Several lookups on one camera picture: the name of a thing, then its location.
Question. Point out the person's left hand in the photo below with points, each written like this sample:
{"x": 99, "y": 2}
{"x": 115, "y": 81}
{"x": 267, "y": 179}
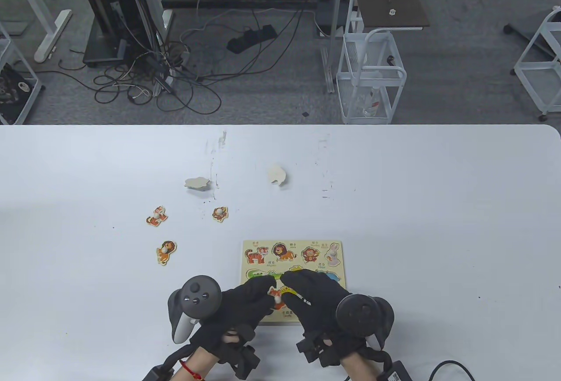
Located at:
{"x": 239, "y": 306}

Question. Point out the person's right hand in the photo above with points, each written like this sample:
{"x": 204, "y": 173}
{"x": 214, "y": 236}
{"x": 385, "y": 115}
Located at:
{"x": 315, "y": 297}

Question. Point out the fox puzzle piece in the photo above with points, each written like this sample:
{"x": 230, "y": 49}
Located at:
{"x": 276, "y": 297}

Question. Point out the rabbit puzzle piece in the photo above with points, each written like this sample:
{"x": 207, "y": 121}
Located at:
{"x": 333, "y": 254}

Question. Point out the wooden animal puzzle frame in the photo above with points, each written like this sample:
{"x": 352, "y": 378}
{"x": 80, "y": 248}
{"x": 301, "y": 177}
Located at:
{"x": 289, "y": 245}

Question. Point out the lion puzzle piece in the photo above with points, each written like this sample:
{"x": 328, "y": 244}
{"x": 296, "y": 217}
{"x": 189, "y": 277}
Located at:
{"x": 165, "y": 253}

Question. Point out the monkey puzzle piece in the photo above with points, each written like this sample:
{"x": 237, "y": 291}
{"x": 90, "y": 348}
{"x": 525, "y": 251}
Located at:
{"x": 220, "y": 214}

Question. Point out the tiger puzzle piece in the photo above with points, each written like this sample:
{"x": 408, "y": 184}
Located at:
{"x": 156, "y": 216}

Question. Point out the plain wooden puzzle piece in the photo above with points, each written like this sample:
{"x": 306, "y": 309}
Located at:
{"x": 276, "y": 174}
{"x": 196, "y": 183}

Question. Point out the person's right forearm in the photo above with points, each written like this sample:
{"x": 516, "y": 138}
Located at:
{"x": 361, "y": 370}

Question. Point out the black forearm box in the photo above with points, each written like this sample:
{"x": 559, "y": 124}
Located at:
{"x": 396, "y": 374}
{"x": 155, "y": 375}

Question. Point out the person's left forearm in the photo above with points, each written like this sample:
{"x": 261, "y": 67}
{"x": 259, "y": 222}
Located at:
{"x": 199, "y": 361}

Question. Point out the black grey hand controller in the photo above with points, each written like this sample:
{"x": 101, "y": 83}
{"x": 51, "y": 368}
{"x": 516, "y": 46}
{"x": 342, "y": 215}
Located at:
{"x": 200, "y": 297}
{"x": 356, "y": 315}

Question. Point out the clear spray bottle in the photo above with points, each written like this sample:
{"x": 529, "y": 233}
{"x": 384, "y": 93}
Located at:
{"x": 372, "y": 102}

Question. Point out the white metal trolley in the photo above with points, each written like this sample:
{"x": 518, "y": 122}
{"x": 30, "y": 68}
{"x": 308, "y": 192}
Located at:
{"x": 554, "y": 13}
{"x": 38, "y": 87}
{"x": 350, "y": 77}

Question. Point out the white power strip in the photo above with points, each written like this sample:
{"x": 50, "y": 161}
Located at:
{"x": 163, "y": 83}

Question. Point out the black power strip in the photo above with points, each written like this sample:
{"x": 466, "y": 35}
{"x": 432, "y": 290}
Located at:
{"x": 250, "y": 39}

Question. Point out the dark patterned bag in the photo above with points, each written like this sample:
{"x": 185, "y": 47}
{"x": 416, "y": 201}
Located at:
{"x": 11, "y": 96}

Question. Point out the black chair leg with caster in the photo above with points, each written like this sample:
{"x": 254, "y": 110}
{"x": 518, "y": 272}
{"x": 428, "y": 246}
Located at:
{"x": 508, "y": 28}

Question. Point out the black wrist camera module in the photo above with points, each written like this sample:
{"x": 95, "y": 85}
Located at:
{"x": 245, "y": 361}
{"x": 313, "y": 348}

